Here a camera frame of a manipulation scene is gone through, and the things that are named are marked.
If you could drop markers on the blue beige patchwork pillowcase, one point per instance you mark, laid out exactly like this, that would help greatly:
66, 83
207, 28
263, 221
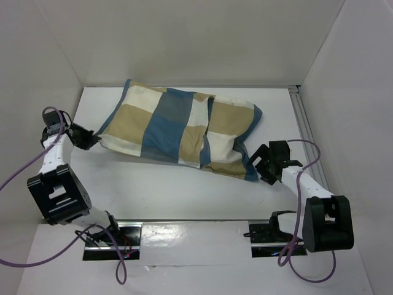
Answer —
199, 130

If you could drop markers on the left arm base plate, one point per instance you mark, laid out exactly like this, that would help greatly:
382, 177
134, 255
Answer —
99, 247

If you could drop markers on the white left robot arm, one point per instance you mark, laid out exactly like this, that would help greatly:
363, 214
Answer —
56, 189

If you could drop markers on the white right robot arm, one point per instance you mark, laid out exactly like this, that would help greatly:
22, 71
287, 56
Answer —
322, 220

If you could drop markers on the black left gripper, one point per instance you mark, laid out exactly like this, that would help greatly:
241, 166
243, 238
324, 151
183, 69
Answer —
89, 139

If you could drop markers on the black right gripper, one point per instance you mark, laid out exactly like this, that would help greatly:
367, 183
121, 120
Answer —
265, 163

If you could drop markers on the aluminium rail right side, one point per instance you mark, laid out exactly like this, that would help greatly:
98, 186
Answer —
316, 170

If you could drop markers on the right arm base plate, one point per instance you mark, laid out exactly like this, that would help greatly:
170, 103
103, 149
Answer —
266, 242

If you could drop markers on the aluminium rail front edge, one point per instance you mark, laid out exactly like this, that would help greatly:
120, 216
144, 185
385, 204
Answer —
134, 221

